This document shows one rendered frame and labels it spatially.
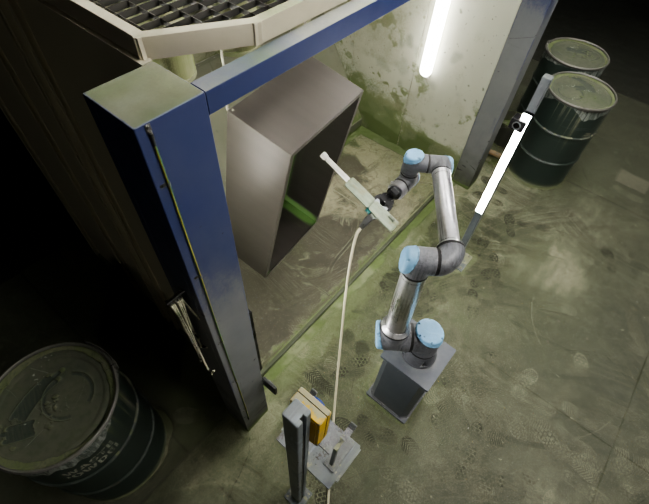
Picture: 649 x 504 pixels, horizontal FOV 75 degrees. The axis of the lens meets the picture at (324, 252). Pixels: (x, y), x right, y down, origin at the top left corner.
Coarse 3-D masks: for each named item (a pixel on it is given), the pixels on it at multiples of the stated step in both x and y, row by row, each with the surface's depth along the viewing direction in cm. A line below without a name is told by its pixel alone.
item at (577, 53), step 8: (560, 40) 410; (568, 40) 411; (576, 40) 411; (552, 48) 400; (560, 48) 401; (568, 48) 402; (576, 48) 403; (584, 48) 403; (592, 48) 404; (560, 56) 392; (568, 56) 393; (576, 56) 393; (584, 56) 393; (592, 56) 394; (600, 56) 395; (576, 64) 385; (584, 64) 386; (592, 64) 386; (600, 64) 386
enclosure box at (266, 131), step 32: (320, 64) 211; (256, 96) 190; (288, 96) 195; (320, 96) 199; (352, 96) 204; (256, 128) 181; (288, 128) 185; (320, 128) 189; (256, 160) 195; (288, 160) 181; (320, 160) 262; (256, 192) 214; (288, 192) 305; (320, 192) 284; (256, 224) 237; (288, 224) 304; (256, 256) 265
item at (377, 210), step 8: (328, 160) 197; (336, 168) 196; (344, 176) 196; (352, 184) 194; (360, 184) 196; (352, 192) 196; (360, 192) 194; (368, 192) 195; (360, 200) 196; (368, 200) 194; (376, 208) 193; (384, 208) 195; (368, 216) 201; (376, 216) 195; (384, 216) 193; (392, 216) 195; (360, 224) 211; (368, 224) 207; (384, 224) 195; (392, 224) 192
